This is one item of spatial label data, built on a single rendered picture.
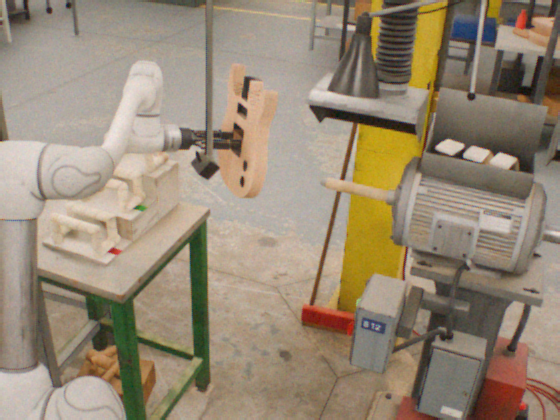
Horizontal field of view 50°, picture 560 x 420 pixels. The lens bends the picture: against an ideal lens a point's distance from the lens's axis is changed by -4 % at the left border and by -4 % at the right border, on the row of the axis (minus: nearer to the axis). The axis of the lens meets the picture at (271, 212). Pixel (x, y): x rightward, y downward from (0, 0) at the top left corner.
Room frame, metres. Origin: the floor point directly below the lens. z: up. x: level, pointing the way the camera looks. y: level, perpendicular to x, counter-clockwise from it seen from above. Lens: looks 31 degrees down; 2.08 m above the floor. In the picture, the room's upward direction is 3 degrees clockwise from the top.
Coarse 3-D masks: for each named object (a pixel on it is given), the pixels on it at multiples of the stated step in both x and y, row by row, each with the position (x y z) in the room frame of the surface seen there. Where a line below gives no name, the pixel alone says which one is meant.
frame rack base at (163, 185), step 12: (132, 156) 2.01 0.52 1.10; (132, 168) 1.91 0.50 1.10; (144, 168) 1.91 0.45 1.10; (120, 180) 1.90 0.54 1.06; (132, 180) 1.88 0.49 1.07; (144, 180) 1.86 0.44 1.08; (156, 180) 1.84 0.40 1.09; (168, 180) 1.91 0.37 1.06; (132, 192) 1.88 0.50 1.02; (144, 192) 1.86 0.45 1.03; (156, 192) 1.84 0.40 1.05; (168, 192) 1.91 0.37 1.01; (168, 204) 1.91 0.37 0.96
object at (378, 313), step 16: (368, 288) 1.26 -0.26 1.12; (384, 288) 1.26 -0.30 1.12; (400, 288) 1.27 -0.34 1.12; (368, 304) 1.19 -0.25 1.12; (384, 304) 1.20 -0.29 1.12; (400, 304) 1.21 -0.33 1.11; (368, 320) 1.17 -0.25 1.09; (384, 320) 1.16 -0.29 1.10; (352, 336) 1.19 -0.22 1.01; (368, 336) 1.17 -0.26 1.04; (384, 336) 1.16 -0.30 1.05; (416, 336) 1.29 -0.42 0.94; (432, 336) 1.27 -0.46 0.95; (352, 352) 1.18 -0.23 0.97; (368, 352) 1.17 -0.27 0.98; (384, 352) 1.15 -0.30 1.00; (368, 368) 1.16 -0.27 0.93; (384, 368) 1.15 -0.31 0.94
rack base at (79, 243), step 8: (72, 232) 1.72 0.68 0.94; (80, 232) 1.73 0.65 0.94; (104, 232) 1.73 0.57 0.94; (48, 240) 1.67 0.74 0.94; (64, 240) 1.67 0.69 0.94; (72, 240) 1.68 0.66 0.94; (80, 240) 1.68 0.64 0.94; (88, 240) 1.68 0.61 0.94; (104, 240) 1.69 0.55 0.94; (120, 240) 1.69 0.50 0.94; (128, 240) 1.69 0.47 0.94; (56, 248) 1.64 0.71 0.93; (64, 248) 1.63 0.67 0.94; (72, 248) 1.63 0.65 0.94; (80, 248) 1.63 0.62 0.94; (88, 248) 1.63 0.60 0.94; (120, 248) 1.64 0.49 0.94; (80, 256) 1.60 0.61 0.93; (88, 256) 1.59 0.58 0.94; (104, 256) 1.59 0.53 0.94; (112, 256) 1.60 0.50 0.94; (104, 264) 1.56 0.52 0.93
